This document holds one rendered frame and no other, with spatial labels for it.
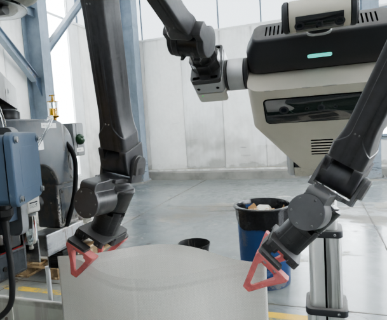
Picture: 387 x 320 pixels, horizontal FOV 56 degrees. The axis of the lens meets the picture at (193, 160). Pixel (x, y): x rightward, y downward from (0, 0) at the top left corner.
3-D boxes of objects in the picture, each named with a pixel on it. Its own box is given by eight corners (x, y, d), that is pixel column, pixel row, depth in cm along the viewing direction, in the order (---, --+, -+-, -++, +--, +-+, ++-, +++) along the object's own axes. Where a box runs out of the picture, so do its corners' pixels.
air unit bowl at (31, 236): (41, 242, 77) (39, 213, 77) (31, 246, 75) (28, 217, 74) (30, 241, 78) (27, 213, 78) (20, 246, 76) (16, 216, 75)
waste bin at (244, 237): (297, 270, 320) (295, 197, 314) (294, 296, 271) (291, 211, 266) (243, 266, 335) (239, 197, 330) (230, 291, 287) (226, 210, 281)
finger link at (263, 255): (229, 279, 63) (265, 242, 60) (236, 265, 70) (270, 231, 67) (258, 309, 62) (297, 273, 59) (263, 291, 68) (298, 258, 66)
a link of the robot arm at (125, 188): (142, 186, 76) (121, 173, 78) (122, 191, 70) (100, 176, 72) (129, 214, 78) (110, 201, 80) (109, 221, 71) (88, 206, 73)
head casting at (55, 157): (81, 220, 99) (71, 110, 97) (9, 251, 76) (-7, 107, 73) (-5, 218, 109) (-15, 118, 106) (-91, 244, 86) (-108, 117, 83)
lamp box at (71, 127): (85, 155, 102) (82, 122, 101) (75, 156, 98) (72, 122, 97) (63, 155, 104) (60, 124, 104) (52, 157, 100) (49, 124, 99)
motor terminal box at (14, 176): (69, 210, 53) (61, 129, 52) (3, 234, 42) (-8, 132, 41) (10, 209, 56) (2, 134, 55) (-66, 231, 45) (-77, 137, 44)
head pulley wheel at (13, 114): (29, 120, 87) (28, 110, 87) (-2, 121, 79) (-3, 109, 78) (0, 123, 90) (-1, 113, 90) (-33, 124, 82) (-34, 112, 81)
